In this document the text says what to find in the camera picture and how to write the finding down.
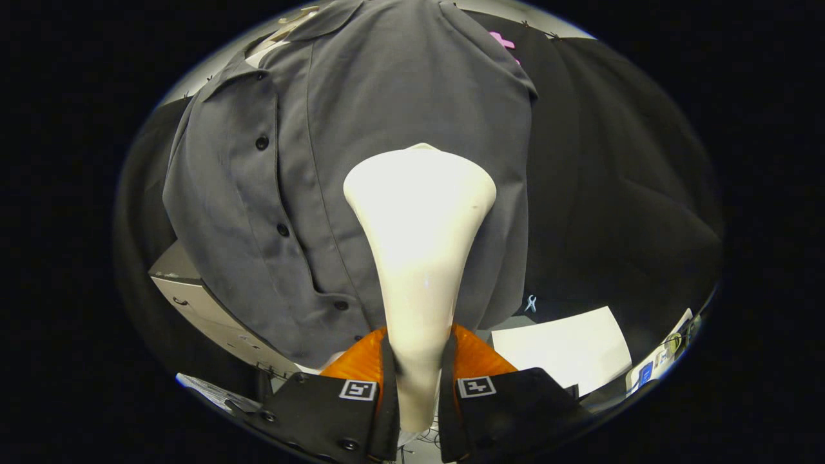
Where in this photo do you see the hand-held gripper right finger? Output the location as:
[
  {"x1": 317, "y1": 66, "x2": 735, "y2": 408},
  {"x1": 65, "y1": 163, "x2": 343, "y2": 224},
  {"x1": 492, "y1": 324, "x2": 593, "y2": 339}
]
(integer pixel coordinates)
[{"x1": 438, "y1": 324, "x2": 588, "y2": 463}]

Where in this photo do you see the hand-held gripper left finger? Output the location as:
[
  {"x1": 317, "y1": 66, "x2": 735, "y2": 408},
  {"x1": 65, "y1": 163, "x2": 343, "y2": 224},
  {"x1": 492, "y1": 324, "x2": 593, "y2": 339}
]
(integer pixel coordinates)
[{"x1": 244, "y1": 325, "x2": 400, "y2": 463}]

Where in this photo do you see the white garment steamer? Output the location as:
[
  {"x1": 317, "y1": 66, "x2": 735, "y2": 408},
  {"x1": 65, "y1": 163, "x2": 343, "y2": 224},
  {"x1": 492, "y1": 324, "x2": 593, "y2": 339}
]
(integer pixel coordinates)
[{"x1": 343, "y1": 143, "x2": 498, "y2": 434}]

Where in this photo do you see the grey button shirt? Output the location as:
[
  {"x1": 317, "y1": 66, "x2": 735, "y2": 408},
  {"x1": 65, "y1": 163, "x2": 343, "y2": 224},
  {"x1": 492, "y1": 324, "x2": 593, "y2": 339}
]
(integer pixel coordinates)
[{"x1": 162, "y1": 0, "x2": 539, "y2": 369}]

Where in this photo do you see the white paper sheet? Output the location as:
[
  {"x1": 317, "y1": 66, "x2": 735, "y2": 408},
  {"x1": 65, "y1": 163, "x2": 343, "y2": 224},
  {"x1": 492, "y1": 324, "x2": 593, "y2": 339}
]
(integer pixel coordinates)
[{"x1": 491, "y1": 306, "x2": 633, "y2": 397}]

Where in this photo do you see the grey striped mat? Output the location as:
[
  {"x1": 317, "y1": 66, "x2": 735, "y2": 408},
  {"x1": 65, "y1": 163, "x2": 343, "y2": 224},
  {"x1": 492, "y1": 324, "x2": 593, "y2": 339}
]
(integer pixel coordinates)
[{"x1": 176, "y1": 372, "x2": 262, "y2": 413}]

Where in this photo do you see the white box with blue label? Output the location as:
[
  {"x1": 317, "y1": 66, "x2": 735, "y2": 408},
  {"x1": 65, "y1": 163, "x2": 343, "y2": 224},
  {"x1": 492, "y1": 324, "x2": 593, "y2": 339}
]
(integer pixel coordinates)
[{"x1": 625, "y1": 308, "x2": 694, "y2": 395}]

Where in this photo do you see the grey drawer cabinet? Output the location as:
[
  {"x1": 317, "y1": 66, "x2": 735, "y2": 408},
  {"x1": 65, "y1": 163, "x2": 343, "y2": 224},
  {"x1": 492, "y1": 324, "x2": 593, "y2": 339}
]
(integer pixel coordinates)
[{"x1": 148, "y1": 240, "x2": 304, "y2": 378}]

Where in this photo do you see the black backdrop cloth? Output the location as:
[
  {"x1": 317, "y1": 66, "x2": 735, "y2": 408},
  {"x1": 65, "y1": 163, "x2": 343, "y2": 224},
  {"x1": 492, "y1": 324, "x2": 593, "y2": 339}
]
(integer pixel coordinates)
[{"x1": 116, "y1": 10, "x2": 723, "y2": 387}]

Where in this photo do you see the row of black clips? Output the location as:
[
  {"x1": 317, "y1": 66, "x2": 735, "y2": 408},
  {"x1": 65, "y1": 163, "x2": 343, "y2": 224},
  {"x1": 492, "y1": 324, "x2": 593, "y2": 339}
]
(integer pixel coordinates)
[{"x1": 205, "y1": 19, "x2": 558, "y2": 83}]

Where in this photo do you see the white mannequin torso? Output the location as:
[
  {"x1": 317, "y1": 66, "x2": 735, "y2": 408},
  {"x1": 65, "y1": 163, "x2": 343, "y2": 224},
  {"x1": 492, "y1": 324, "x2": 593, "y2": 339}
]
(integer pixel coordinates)
[{"x1": 245, "y1": 5, "x2": 321, "y2": 68}]

